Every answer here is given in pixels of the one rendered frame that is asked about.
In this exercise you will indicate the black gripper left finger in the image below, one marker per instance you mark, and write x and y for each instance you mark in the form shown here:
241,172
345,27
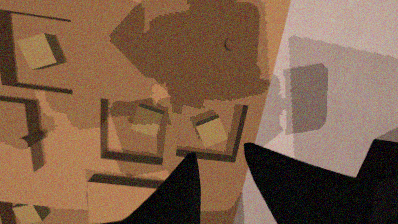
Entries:
176,201

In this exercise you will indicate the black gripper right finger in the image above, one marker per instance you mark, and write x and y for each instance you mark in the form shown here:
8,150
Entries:
297,192

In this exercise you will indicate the tan block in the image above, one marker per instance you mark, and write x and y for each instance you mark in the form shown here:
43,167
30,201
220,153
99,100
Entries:
41,51
211,130
147,120
30,213

